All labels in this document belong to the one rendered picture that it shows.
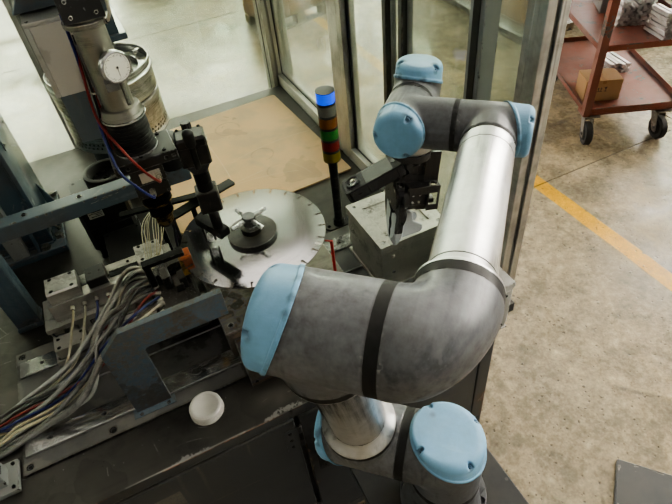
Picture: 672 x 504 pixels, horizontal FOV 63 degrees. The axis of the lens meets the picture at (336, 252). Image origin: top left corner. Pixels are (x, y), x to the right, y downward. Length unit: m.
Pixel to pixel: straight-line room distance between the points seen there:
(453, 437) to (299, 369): 0.41
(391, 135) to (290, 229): 0.51
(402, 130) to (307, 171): 0.99
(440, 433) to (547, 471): 1.12
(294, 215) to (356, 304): 0.79
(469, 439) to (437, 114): 0.48
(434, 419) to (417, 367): 0.41
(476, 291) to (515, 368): 1.64
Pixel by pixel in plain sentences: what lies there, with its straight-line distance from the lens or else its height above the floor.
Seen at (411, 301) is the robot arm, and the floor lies 1.38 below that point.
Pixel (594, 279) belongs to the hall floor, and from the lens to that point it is 2.53.
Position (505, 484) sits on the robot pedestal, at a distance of 1.11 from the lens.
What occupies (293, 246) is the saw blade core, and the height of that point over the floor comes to 0.95.
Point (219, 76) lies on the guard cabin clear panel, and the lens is 2.24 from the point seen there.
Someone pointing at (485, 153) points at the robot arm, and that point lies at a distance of 0.71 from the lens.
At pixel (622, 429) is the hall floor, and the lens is 2.12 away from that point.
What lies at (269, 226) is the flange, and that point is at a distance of 1.24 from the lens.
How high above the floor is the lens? 1.76
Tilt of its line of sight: 44 degrees down
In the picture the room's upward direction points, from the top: 7 degrees counter-clockwise
